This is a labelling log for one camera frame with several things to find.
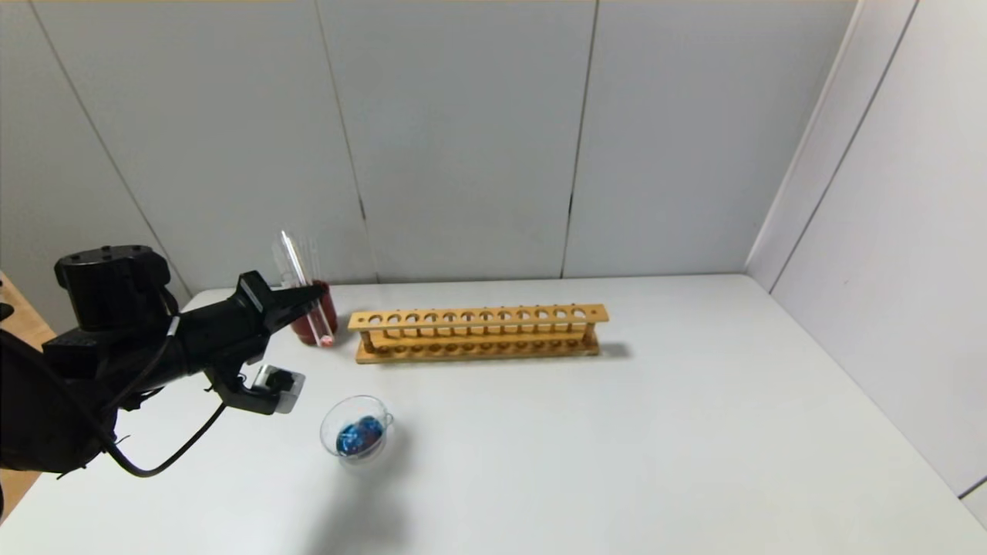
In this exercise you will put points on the dark red plastic cup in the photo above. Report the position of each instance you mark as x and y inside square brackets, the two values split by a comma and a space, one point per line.
[328, 312]

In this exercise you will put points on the wooden test tube rack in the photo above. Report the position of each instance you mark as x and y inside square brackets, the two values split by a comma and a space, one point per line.
[478, 316]

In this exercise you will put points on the test tube with blue pigment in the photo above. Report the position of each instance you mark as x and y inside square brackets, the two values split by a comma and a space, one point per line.
[287, 258]

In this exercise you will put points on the empty clear test tube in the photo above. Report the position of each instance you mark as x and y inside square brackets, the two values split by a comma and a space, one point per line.
[314, 258]

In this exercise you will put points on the clear glass beaker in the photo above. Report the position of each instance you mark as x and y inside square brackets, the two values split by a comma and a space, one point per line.
[358, 439]

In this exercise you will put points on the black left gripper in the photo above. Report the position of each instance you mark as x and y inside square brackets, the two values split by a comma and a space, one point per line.
[254, 297]

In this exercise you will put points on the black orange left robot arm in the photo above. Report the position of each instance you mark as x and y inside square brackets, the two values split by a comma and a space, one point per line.
[77, 370]

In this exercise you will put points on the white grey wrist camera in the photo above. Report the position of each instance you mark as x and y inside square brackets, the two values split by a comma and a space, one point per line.
[281, 389]

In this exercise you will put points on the test tube with red pigment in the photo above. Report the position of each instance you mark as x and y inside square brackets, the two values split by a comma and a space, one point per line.
[312, 312]

